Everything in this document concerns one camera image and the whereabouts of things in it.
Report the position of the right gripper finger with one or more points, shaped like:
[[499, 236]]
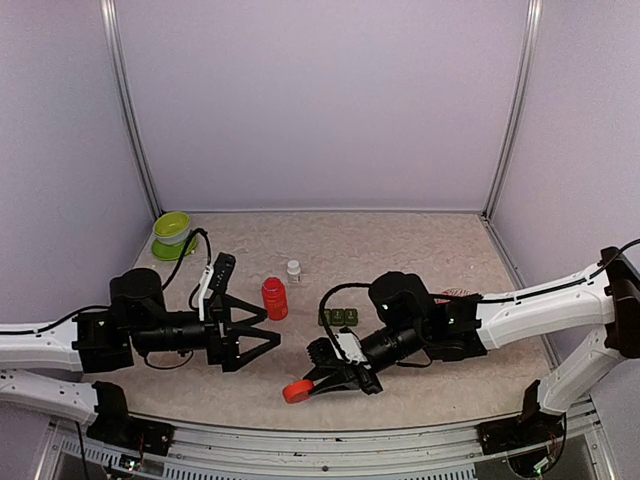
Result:
[[334, 384], [320, 372]]

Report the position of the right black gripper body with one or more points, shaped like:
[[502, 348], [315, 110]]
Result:
[[365, 380]]

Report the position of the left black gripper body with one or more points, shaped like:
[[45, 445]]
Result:
[[216, 347]]

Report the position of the orange bottle cap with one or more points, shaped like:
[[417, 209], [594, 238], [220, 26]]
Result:
[[298, 391]]

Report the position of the orange pill bottle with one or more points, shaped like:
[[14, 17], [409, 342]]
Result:
[[274, 298]]

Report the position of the green weekly pill organizer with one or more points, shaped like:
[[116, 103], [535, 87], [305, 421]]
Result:
[[339, 317]]

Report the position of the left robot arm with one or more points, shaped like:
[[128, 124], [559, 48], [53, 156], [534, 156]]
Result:
[[136, 322]]

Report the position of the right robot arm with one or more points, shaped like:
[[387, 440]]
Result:
[[604, 296]]

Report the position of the small white pill bottle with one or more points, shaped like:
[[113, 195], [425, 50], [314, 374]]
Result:
[[293, 270]]

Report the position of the red patterned bowl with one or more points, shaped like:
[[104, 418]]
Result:
[[456, 292]]

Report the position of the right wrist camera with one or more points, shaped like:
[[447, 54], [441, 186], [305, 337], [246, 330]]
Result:
[[343, 349]]

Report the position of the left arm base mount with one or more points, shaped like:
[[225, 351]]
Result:
[[133, 433]]

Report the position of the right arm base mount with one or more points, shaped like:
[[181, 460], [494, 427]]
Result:
[[508, 434]]

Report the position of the left aluminium frame post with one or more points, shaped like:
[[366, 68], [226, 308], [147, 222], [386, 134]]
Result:
[[109, 15]]

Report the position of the aluminium frame post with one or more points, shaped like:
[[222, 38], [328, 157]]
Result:
[[517, 106], [109, 15]]

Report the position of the right aluminium frame post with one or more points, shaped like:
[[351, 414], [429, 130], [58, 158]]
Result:
[[517, 106]]

